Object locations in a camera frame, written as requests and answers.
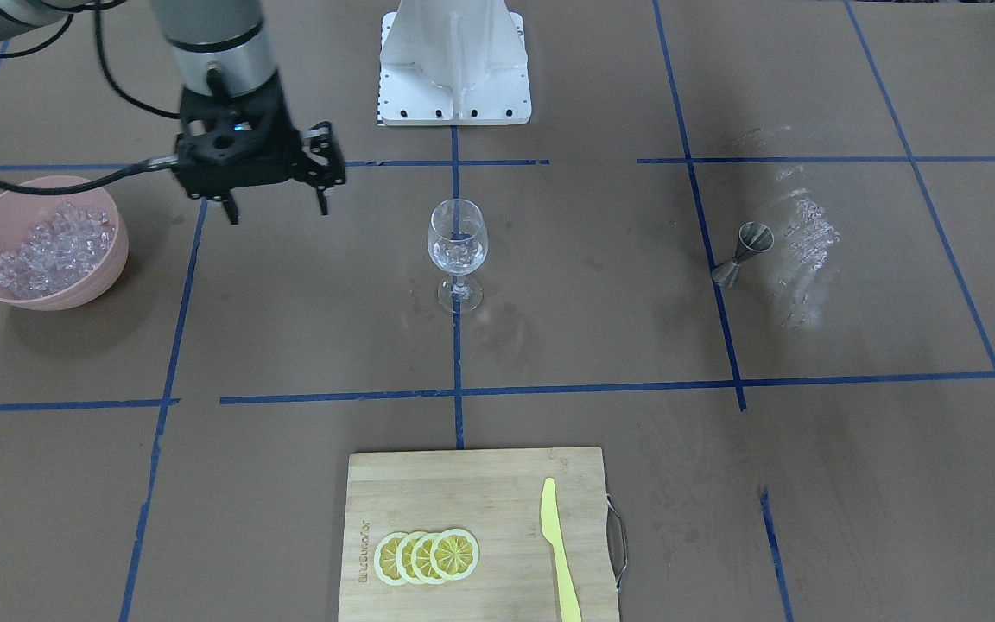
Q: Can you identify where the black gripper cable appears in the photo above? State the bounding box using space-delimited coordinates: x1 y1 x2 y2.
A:
0 0 183 194

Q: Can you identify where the clear ice cube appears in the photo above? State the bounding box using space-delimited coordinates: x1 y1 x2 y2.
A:
445 243 475 265

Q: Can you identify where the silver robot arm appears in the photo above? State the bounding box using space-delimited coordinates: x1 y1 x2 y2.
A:
0 1 347 225

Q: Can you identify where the yellow plastic knife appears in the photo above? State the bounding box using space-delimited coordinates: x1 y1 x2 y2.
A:
538 477 583 621

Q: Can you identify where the pink bowl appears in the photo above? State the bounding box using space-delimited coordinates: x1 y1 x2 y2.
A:
0 175 128 311

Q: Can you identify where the clear ice cubes pile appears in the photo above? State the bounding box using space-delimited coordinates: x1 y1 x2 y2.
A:
0 201 117 300

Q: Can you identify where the steel cocktail jigger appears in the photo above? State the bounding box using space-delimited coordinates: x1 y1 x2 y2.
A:
711 221 774 288

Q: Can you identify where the back lemon slice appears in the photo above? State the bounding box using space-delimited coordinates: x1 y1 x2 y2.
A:
375 531 407 586

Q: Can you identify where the metal base plate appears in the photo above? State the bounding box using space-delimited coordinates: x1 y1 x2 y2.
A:
377 0 533 127

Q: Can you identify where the bamboo cutting board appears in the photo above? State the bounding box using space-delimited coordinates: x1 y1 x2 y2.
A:
337 447 620 621

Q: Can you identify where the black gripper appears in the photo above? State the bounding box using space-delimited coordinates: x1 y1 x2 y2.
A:
174 73 347 225

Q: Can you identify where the clear wine glass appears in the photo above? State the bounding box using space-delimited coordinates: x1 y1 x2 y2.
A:
427 200 489 314

